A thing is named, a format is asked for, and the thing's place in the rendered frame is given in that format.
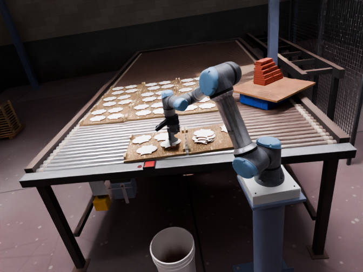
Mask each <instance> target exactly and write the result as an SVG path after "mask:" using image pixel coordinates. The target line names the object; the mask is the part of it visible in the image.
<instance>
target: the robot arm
mask: <svg viewBox="0 0 363 272"><path fill-rule="evenodd" d="M241 76H242V71H241V68H240V66H239V65H238V64H236V63H234V62H225V63H222V64H219V65H216V66H213V67H209V68H208V69H206V70H204V71H203V72H202V73H201V74H200V77H199V86H198V87H197V88H196V89H194V90H193V91H191V92H188V93H186V94H183V95H181V96H178V97H177V96H174V95H173V91H172V90H165V91H162V92H161V99H162V104H163V111H164V116H165V118H166V119H165V120H163V121H162V122H161V123H160V124H158V125H157V126H156V127H155V130H156V131H157V132H158V131H160V130H161V129H162V128H163V127H164V126H166V127H167V132H168V136H169V143H170V146H171V147H172V143H174V142H176V141H178V138H176V137H175V136H174V135H175V134H178V132H180V122H179V119H178V113H176V110H177V111H185V110H186V109H187V107H188V106H190V105H192V104H194V103H197V102H200V101H201V100H203V99H204V98H206V97H207V96H209V97H210V99H211V100H212V101H214V102H215V103H216V106H217V108H218V110H219V113H220V115H221V118H222V120H223V122H224V125H225V127H226V129H227V132H228V134H229V136H230V139H231V141H232V144H233V146H234V151H233V155H234V157H235V158H234V159H233V161H232V162H233V163H232V166H233V168H234V170H235V171H236V172H237V174H239V175H240V176H241V177H243V178H245V179H251V178H253V177H254V180H255V182H256V183H257V184H259V185H261V186H264V187H276V186H279V185H281V184H282V183H283V182H284V180H285V175H284V172H283V169H282V167H281V149H282V147H281V142H280V140H279V139H277V138H274V137H260V138H258V139H257V141H256V144H255V143H253V142H252V141H251V138H250V136H249V134H248V131H247V129H246V126H245V124H244V121H243V119H242V117H241V114H240V112H239V109H238V107H237V104H236V102H235V99H234V97H233V91H234V88H233V85H235V84H237V83H238V82H239V81H240V79H241Z"/></svg>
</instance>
